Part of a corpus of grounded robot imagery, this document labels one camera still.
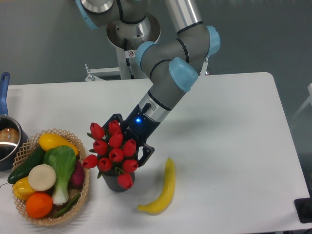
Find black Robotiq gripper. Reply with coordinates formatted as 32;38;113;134
102;103;160;167

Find red tulip bouquet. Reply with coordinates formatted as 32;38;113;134
82;120;138;177

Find green bean pod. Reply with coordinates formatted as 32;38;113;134
51;194;80;219

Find woven wicker basket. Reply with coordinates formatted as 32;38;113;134
13;128;90;226

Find blue handled saucepan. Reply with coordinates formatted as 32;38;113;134
0;72;29;171

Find black device at table edge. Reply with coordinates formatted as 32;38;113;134
294;197;312;223

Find green bok choy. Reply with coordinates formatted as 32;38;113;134
43;145;76;205

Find purple sweet potato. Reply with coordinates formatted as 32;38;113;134
70;160;85;187

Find yellow bell pepper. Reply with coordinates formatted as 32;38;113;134
12;177;36;200

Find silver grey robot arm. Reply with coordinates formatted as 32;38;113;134
76;0;220;166

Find yellow banana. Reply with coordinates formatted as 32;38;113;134
137;158;176;215

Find orange fruit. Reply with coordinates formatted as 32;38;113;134
25;193;53;218

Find white frame at right edge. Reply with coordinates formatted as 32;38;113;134
291;83;312;122

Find dark green cucumber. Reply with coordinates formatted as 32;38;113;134
7;146;45;184

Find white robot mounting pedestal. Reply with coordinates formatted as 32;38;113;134
88;39;213;83

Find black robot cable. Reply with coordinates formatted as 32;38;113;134
123;38;135;80

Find yellow squash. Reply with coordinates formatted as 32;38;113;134
39;133;79;156

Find dark grey ribbed vase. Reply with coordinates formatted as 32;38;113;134
102;171;135;192

